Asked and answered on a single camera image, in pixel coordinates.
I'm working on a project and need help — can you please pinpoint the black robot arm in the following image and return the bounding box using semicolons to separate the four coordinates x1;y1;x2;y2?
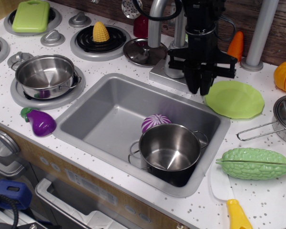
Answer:
168;0;237;95

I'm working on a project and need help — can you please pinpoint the grey round oven dial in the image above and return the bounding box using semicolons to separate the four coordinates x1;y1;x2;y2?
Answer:
0;130;20;166

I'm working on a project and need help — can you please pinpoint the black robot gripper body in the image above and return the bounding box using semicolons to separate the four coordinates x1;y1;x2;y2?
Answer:
168;26;237;78

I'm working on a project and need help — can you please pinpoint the front burner ring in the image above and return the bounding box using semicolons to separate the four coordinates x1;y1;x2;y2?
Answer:
10;64;86;111

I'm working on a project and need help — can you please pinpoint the grey stove knob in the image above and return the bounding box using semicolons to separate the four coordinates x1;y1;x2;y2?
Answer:
41;30;65;47
7;52;33;70
69;12;91;28

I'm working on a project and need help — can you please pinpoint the black coil burner centre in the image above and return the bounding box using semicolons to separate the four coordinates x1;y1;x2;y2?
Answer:
70;25;131;62

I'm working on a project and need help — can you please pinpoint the purple toy eggplant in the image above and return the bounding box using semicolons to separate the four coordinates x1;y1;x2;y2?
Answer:
20;107;57;137

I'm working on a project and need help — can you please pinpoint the purple white toy onion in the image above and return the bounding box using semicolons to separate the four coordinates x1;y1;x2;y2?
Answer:
141;114;171;133

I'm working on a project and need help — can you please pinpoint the burner ring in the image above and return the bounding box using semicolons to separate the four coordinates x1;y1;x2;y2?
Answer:
10;64;86;111
3;6;62;37

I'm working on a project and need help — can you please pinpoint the grey oven door handle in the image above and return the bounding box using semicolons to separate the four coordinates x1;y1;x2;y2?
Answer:
34;178;115;229

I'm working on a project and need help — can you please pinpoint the red toy pepper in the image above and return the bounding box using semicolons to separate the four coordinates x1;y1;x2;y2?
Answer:
133;15;148;38

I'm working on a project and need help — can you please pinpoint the steel pot on burner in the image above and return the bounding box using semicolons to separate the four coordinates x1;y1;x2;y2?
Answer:
11;54;82;100

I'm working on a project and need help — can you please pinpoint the green plastic plate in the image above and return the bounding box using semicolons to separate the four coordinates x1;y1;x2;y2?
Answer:
204;81;265;119

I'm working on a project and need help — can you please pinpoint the orange toy carrot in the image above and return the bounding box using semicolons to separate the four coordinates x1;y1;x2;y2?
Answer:
227;31;244;62

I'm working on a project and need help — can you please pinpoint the green toy cutting board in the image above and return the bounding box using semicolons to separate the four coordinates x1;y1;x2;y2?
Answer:
12;0;50;33

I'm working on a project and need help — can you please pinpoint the steel pot in sink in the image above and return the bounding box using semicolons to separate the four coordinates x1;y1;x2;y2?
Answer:
128;124;209;187

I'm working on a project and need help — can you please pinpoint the green toy bitter gourd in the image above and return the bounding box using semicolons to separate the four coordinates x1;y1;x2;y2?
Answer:
215;148;286;180

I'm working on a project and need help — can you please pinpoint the yellow handled toy knife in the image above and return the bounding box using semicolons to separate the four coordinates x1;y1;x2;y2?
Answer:
210;162;253;229

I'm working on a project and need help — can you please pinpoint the black coiled cable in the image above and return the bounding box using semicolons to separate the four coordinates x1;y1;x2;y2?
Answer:
0;193;23;229

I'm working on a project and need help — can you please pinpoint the yellow toy corn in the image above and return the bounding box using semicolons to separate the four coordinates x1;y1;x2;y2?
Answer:
92;21;110;42

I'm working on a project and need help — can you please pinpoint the silver toy faucet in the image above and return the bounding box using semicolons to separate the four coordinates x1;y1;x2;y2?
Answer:
147;0;204;95

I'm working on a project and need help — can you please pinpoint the steel saucepan with wire handle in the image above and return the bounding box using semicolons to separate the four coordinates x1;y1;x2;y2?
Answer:
236;95;286;141

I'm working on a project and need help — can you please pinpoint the grey stove knob lower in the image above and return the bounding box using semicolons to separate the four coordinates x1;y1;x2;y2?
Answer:
7;52;33;70

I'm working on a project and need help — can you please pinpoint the grey stove knob upper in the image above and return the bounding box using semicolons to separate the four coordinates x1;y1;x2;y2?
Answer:
69;12;91;28

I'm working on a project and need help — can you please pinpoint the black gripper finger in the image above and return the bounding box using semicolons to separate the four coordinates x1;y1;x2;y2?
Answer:
200;65;216;95
184;62;201;94

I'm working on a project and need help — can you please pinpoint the silver perforated ladle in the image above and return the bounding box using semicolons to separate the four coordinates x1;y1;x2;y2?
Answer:
121;0;141;19

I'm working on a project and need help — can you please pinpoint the grey stove knob middle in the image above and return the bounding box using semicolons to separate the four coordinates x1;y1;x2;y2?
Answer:
41;30;65;47

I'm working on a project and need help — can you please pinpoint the grey vertical support pole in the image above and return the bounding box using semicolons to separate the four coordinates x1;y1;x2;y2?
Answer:
240;0;279;72

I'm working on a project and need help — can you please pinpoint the back left burner ring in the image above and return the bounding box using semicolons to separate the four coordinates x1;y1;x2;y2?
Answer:
3;6;62;37

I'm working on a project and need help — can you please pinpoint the steel pot lid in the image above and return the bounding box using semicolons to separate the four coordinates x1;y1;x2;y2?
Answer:
123;38;168;67

